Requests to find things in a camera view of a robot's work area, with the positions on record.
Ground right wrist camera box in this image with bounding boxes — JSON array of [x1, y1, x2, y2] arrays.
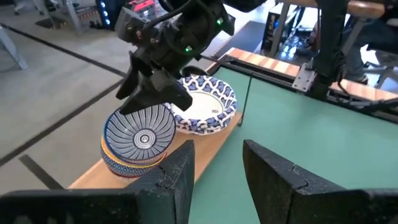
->
[[114, 6, 150, 43]]

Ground white bowl grey leaf pattern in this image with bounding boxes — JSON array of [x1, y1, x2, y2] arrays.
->
[[103, 103, 177, 165]]

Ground black aluminium table frame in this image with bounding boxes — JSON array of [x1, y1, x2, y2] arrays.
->
[[214, 55, 398, 124]]

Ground wooden desk top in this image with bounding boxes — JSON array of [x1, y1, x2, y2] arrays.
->
[[276, 0, 386, 19]]

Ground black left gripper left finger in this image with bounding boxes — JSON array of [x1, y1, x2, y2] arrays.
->
[[124, 139, 196, 224]]

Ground grey metal mounting plate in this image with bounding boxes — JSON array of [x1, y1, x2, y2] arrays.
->
[[292, 62, 321, 93]]

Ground black computer tower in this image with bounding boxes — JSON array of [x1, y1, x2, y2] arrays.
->
[[260, 11, 282, 57]]

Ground orange bowl with blue inside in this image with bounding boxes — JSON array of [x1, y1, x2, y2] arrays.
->
[[101, 139, 169, 167]]

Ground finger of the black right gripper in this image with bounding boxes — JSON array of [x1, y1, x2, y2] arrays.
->
[[119, 70, 193, 115], [116, 52, 141, 100]]

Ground grey metal cart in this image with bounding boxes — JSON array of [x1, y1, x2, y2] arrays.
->
[[32, 0, 100, 35]]

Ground wide blue and white bowl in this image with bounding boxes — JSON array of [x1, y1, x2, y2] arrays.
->
[[164, 74, 239, 136]]

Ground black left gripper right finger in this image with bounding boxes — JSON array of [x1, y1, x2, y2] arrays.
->
[[243, 139, 343, 224]]

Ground red box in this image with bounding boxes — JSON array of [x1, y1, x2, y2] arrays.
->
[[129, 0, 156, 16]]

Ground dark floor mat striped edge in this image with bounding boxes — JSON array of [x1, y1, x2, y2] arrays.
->
[[214, 20, 267, 59]]

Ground grey table leg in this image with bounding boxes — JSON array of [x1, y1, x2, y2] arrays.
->
[[0, 26, 29, 71]]

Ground computer case blue lights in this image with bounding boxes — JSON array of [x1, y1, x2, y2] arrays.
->
[[95, 0, 125, 30]]

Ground dark blue bowl yellow inside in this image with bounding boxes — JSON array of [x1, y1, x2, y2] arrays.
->
[[100, 136, 169, 183]]

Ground green table mat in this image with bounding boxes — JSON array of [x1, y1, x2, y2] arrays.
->
[[188, 67, 398, 224]]

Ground person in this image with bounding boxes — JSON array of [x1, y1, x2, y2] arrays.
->
[[341, 14, 398, 85]]

